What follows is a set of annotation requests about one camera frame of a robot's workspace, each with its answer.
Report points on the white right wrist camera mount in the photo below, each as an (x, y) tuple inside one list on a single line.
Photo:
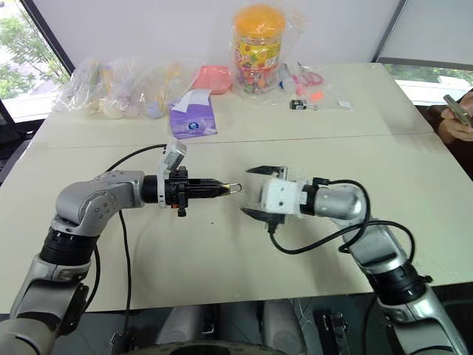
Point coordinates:
[(279, 196)]

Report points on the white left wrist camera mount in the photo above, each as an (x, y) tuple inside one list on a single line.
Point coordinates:
[(170, 157)]

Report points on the candy jar with orange lid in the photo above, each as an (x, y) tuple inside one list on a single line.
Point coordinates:
[(258, 48)]

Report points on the black clamp bracket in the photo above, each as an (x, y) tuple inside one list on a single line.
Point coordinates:
[(334, 333)]

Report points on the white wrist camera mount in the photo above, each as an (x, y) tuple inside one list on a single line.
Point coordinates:
[(279, 196), (170, 157)]

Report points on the grey rounded robot body shell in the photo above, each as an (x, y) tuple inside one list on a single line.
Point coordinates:
[(282, 327), (181, 325)]

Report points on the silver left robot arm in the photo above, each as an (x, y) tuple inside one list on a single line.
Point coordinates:
[(77, 201)]

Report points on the black office chair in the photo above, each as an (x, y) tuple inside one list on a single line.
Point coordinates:
[(11, 137)]

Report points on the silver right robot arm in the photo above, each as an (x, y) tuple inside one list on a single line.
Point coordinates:
[(384, 255)]

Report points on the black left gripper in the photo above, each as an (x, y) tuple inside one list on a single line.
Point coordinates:
[(176, 192)]

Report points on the pink plastic bowl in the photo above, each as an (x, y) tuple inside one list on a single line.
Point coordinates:
[(214, 78)]

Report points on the clear bag of yellow toys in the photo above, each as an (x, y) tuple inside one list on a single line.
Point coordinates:
[(86, 87)]

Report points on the smartphone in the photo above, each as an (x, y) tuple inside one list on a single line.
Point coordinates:
[(458, 110)]

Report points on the clear plastic bag around jar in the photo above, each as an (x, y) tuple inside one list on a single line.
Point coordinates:
[(295, 40)]

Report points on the dark window frame post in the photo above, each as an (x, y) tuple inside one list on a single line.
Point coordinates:
[(46, 33)]

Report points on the small orange clip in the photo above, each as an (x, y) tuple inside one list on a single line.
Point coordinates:
[(316, 96)]

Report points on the brass padlock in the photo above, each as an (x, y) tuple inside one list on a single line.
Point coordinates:
[(226, 188)]

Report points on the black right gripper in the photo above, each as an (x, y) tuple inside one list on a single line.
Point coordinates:
[(278, 219)]

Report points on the purple tissue pack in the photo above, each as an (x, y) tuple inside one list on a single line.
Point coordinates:
[(193, 118)]

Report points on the small clear zip bag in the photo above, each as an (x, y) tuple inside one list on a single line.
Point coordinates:
[(336, 105)]

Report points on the clear bag of pastel toys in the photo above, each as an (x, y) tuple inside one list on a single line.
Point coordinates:
[(148, 88)]

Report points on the person's hand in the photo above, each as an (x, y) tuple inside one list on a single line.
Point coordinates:
[(456, 127)]

